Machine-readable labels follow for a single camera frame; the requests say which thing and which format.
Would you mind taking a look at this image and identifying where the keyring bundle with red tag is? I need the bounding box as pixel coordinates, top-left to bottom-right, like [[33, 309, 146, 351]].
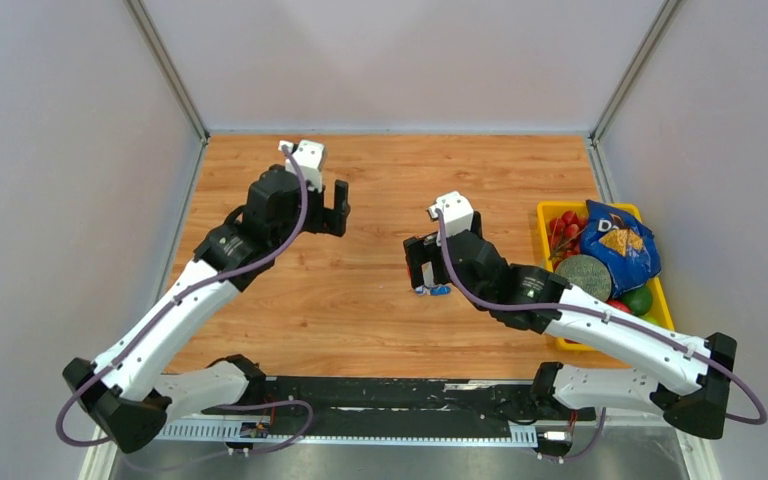
[[408, 262, 451, 296]]

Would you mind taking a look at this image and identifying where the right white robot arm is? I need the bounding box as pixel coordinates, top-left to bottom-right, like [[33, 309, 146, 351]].
[[403, 212, 737, 440]]

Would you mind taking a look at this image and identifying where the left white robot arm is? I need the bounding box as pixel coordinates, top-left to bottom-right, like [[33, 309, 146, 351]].
[[63, 165, 351, 453]]

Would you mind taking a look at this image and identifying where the yellow plastic bin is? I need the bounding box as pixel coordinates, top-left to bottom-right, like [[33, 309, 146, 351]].
[[536, 201, 675, 330]]

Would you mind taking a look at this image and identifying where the red cherry tomatoes bunch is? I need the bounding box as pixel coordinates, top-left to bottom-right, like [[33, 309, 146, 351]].
[[547, 210, 588, 267]]

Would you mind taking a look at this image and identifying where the green melon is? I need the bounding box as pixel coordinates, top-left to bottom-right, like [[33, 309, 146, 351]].
[[555, 254, 613, 301]]

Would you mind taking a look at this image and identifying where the red apple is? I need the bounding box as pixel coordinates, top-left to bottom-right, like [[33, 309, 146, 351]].
[[607, 299, 631, 313]]

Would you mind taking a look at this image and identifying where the blue chip bag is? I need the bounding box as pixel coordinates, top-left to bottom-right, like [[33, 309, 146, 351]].
[[579, 200, 662, 296]]

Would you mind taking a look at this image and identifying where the green lime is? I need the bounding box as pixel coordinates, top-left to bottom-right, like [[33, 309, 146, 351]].
[[619, 286, 654, 317]]

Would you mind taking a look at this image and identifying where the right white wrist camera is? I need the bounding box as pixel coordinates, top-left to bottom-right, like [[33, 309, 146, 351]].
[[427, 191, 475, 237]]

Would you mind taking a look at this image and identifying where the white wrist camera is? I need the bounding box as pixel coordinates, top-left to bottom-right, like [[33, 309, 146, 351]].
[[278, 139, 327, 193], [427, 191, 475, 237]]

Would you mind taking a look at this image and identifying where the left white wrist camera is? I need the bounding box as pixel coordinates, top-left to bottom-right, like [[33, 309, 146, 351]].
[[278, 139, 327, 193]]

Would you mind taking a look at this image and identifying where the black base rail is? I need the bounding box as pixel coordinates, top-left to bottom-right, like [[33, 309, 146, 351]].
[[201, 376, 597, 441]]

